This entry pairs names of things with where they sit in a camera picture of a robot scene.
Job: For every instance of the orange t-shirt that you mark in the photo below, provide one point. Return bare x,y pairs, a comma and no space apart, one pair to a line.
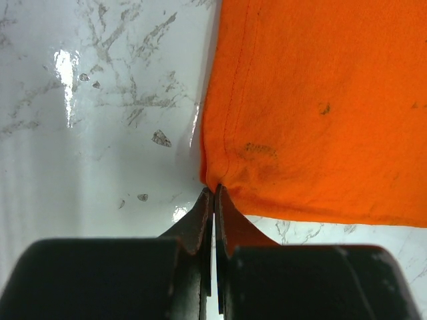
316,111

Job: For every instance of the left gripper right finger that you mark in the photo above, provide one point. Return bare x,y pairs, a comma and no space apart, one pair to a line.
260,279

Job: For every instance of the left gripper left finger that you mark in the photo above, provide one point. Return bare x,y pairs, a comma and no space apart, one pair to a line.
165,277

